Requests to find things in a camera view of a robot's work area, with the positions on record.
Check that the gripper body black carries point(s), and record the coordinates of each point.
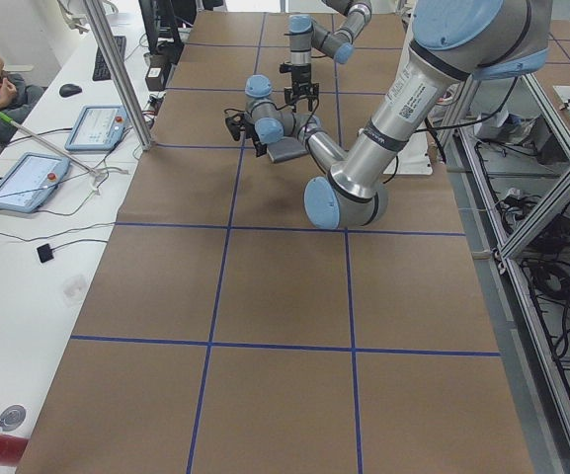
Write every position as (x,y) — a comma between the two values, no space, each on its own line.
(258,141)
(300,75)

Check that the pink and grey towel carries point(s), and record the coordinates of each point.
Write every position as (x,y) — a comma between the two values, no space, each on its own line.
(286,149)

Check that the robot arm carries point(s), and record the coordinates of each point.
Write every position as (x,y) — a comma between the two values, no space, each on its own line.
(452,40)
(305,34)

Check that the small black box white label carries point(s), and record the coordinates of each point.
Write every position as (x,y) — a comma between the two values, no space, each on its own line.
(159,72)

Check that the black monitor stand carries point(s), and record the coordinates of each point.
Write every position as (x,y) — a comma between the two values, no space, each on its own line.
(161,29)

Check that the far teach pendant tablet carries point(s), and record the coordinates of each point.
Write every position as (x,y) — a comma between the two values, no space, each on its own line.
(97,129)

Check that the teach pendant tablet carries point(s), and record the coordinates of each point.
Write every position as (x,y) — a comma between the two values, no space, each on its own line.
(97,129)
(31,181)

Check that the reacher grabber stick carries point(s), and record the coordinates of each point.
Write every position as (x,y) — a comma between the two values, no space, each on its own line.
(97,173)

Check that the black computer mouse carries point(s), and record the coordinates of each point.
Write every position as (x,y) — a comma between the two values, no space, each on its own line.
(69,90)

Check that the near teach pendant tablet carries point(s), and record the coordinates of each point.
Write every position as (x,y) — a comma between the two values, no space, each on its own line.
(31,181)

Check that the small black square device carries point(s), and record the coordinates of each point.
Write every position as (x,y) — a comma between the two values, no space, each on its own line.
(45,253)

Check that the round grey metal disc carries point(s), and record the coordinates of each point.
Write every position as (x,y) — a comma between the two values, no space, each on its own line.
(12,417)

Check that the aluminium frame post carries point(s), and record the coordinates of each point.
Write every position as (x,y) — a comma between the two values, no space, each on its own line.
(101,29)

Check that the aluminium frame rack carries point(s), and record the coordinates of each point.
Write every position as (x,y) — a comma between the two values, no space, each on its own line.
(508,145)

